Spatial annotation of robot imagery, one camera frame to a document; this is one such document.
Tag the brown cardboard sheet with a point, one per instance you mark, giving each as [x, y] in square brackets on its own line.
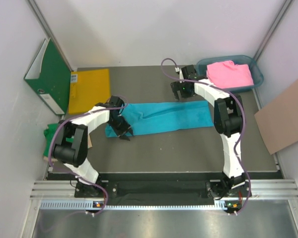
[278, 120]

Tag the green ring binder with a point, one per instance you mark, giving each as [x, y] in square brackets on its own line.
[49, 77]

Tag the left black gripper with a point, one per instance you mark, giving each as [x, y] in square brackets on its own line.
[126, 127]

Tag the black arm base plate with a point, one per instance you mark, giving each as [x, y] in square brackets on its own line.
[160, 189]

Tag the yellow folder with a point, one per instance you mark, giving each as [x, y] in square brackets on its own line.
[87, 88]

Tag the teal t shirt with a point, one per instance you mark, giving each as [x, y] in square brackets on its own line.
[153, 118]

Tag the aluminium frame rail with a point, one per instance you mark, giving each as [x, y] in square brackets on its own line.
[264, 189]

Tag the green t shirt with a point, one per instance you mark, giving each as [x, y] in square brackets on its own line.
[49, 133]

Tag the pink t shirt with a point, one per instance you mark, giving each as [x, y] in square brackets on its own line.
[227, 74]

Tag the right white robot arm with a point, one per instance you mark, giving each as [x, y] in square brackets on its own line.
[228, 122]

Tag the grey slotted cable duct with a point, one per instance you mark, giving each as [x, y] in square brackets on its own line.
[93, 205]

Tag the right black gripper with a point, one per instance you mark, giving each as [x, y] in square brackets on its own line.
[176, 87]

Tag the blue plastic bin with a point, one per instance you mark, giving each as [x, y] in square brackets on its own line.
[257, 76]

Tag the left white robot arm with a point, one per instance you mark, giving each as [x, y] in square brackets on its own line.
[69, 144]

